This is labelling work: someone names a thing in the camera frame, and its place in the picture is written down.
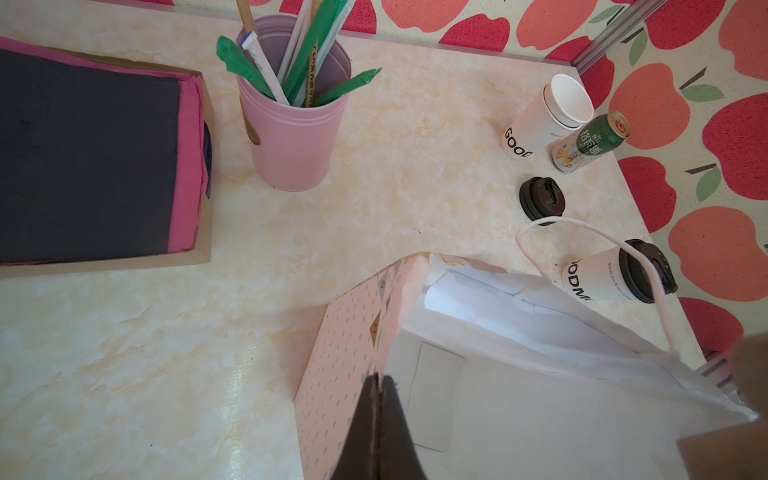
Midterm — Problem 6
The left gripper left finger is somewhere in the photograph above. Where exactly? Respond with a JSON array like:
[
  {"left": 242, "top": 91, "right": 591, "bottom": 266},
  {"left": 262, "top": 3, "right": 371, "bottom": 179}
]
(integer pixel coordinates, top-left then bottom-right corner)
[{"left": 331, "top": 375, "right": 380, "bottom": 480}]

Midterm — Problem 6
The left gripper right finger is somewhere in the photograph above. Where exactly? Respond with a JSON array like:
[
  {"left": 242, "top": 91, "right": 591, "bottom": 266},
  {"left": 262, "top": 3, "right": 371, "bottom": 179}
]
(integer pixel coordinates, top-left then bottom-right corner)
[{"left": 377, "top": 376, "right": 426, "bottom": 480}]

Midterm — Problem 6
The white paper gift bag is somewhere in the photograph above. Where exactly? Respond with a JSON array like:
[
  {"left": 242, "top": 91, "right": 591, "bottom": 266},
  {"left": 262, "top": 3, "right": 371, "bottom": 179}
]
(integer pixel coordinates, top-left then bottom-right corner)
[{"left": 294, "top": 238, "right": 757, "bottom": 479}]

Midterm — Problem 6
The white paper coffee cup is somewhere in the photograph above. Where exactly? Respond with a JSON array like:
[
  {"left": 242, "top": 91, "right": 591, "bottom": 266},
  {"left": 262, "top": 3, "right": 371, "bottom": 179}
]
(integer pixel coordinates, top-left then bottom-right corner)
[{"left": 561, "top": 247, "right": 635, "bottom": 302}]

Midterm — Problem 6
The pink straw holder cup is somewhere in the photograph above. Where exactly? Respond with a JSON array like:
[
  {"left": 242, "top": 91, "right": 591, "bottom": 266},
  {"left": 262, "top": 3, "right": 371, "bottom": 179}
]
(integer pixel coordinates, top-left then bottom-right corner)
[{"left": 235, "top": 13, "right": 352, "bottom": 192}]

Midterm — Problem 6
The green drink can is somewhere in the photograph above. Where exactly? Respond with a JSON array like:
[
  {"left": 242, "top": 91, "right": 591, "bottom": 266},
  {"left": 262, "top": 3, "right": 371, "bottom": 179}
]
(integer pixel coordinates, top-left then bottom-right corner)
[{"left": 550, "top": 111, "right": 632, "bottom": 173}]

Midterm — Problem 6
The green paper straw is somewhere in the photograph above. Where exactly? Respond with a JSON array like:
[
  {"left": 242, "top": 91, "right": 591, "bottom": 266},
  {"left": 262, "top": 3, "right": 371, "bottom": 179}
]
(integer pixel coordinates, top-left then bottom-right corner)
[{"left": 284, "top": 0, "right": 347, "bottom": 104}]

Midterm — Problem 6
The brown wooden stirrer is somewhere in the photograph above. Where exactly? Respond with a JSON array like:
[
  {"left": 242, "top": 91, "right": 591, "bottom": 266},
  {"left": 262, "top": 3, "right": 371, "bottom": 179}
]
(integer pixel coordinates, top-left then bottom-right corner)
[{"left": 236, "top": 0, "right": 256, "bottom": 33}]

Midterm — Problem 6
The right aluminium frame post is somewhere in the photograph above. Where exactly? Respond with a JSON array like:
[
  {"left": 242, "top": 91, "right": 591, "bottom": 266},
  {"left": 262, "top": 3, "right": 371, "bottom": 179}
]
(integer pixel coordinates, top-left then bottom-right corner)
[{"left": 572, "top": 0, "right": 667, "bottom": 75}]

